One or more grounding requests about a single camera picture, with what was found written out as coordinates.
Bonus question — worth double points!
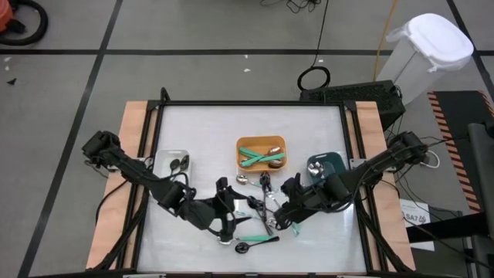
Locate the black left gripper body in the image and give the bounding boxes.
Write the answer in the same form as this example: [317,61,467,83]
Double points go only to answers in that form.
[183,177,237,242]

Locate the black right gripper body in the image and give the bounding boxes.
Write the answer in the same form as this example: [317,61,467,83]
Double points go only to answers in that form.
[285,173,340,223]

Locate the teal-handled silver spoon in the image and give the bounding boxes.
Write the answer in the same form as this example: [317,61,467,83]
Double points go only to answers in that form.
[238,146,285,170]
[218,234,267,246]
[238,145,287,168]

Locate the black fork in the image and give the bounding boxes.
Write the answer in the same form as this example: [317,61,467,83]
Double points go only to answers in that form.
[259,171,274,236]

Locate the dark teal plastic bin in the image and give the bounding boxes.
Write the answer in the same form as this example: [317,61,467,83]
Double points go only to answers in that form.
[306,151,350,186]

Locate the orange plastic bin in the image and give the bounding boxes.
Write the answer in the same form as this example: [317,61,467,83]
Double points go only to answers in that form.
[235,134,289,174]

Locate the white plastic bin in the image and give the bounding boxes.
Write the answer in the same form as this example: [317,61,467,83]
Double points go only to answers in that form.
[153,149,191,183]

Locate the light wooden table board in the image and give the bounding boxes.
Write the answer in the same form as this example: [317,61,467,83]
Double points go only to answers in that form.
[345,100,417,271]
[85,100,159,270]

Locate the white paper label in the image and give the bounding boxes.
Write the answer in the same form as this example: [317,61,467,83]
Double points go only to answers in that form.
[400,198,436,252]

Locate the black perforated computer case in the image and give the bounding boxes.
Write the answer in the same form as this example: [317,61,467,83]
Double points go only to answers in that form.
[299,80,407,131]

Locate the black floor beam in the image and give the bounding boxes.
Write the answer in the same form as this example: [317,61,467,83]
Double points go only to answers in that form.
[404,222,494,244]

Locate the black hazard-striped mat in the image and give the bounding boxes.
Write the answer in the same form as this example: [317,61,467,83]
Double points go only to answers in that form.
[426,90,494,213]

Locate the white lidded trash can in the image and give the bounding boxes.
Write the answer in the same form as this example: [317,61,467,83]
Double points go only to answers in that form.
[376,12,475,105]

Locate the orange shop vacuum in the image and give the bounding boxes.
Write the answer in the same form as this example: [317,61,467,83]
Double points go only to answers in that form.
[0,0,15,34]

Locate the white cable with yellow plug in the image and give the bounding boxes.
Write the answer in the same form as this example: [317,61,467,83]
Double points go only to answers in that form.
[418,148,442,170]

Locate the black hanging cable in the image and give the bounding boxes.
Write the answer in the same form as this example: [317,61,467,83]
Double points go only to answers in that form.
[296,0,332,92]

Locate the black vacuum hose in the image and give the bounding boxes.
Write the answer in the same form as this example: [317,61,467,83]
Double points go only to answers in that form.
[0,0,49,47]

